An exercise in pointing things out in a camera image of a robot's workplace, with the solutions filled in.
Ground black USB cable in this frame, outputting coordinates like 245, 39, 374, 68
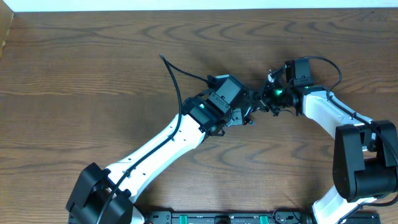
242, 93, 265, 125

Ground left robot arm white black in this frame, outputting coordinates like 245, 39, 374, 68
66, 89, 257, 224

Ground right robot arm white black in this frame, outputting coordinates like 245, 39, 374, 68
259, 82, 397, 223

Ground cardboard box side panel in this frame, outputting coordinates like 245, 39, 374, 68
0, 0, 14, 55

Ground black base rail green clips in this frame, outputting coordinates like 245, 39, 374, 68
68, 210, 382, 224

